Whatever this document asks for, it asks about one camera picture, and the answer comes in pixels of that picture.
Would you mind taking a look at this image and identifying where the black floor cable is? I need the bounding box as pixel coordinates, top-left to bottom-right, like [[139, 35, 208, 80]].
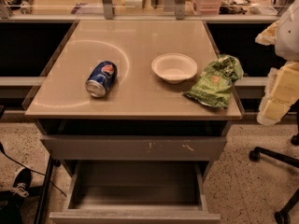
[[0, 142, 68, 198]]

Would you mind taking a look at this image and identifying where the blue pepsi can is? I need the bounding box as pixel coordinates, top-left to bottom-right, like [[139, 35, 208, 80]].
[[85, 61, 118, 98]]

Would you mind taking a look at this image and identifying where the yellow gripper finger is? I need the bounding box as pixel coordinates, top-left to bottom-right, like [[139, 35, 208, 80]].
[[255, 21, 278, 46], [257, 61, 299, 126]]

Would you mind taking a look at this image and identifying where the grey drawer cabinet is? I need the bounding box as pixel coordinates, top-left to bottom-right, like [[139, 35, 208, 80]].
[[21, 19, 246, 224]]

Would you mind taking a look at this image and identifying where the black and white shoe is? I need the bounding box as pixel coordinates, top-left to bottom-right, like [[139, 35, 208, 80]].
[[10, 168, 32, 203]]

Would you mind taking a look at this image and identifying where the black metal stand leg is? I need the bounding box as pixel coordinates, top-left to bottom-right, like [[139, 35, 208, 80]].
[[34, 157, 54, 224]]

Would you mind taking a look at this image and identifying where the green jalapeno chip bag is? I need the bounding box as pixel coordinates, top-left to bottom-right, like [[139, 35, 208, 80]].
[[183, 55, 244, 109]]

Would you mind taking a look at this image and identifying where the closed top drawer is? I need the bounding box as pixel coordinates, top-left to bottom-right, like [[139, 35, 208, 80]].
[[41, 134, 227, 161]]

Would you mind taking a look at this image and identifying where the black office chair base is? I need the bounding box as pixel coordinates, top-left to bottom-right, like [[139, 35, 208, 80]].
[[248, 133, 299, 224]]

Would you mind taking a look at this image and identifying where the white paper bowl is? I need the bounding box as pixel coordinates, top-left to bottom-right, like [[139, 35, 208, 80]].
[[151, 53, 197, 84]]

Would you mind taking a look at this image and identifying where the open middle drawer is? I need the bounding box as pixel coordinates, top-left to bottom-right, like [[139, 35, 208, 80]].
[[50, 161, 221, 224]]

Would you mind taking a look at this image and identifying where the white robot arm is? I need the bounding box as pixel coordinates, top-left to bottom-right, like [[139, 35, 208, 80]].
[[255, 0, 299, 126]]

